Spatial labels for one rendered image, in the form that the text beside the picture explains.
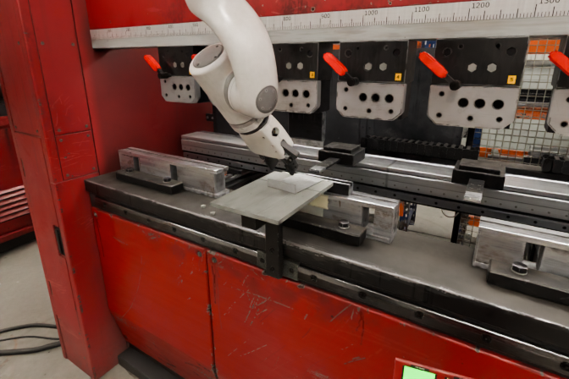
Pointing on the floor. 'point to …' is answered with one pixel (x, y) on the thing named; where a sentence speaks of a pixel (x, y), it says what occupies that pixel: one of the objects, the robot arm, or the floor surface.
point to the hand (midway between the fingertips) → (281, 163)
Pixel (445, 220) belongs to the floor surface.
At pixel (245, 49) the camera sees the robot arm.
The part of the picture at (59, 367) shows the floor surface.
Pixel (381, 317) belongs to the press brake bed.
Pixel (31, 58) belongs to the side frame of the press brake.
